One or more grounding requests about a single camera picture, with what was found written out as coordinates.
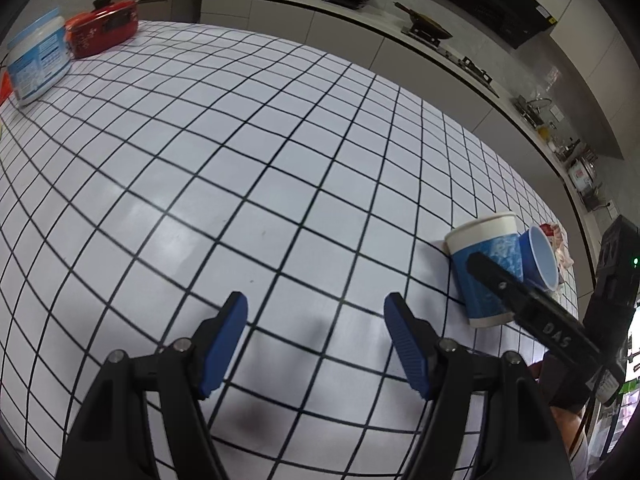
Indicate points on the blue patterned paper cup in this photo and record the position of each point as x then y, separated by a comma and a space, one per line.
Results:
480, 290

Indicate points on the black frying pan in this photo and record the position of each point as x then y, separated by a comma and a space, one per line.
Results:
425, 25

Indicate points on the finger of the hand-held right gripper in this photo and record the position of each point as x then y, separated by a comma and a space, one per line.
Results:
545, 320

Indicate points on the white wall cabinet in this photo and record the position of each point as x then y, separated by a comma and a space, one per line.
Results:
587, 60

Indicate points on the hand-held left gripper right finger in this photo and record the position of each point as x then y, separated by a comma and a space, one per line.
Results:
407, 345

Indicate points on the white rice cooker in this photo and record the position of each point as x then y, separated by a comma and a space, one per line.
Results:
582, 175

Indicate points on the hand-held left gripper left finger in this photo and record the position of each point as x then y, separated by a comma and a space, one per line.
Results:
225, 345

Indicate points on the white tub with blue label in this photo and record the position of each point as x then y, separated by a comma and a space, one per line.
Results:
37, 60

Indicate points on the white crumpled tissue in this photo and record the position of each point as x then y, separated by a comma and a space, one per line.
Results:
565, 257

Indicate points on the orange plastic item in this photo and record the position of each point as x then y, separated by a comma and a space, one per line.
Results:
4, 87

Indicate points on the sink faucet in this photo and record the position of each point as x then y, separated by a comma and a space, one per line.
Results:
532, 110

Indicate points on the yellow bottle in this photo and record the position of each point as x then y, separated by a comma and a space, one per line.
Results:
543, 132

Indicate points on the person's right forearm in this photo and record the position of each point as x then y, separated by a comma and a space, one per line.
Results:
567, 425

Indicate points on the blue plastic cup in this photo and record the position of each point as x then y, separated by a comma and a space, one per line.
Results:
540, 265

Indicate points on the red cooking pot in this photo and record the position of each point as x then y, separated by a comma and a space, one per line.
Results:
102, 27

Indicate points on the white kitchen counter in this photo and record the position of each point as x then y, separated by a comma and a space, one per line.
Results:
340, 25

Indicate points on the black gas stove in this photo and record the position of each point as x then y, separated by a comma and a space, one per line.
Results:
460, 62

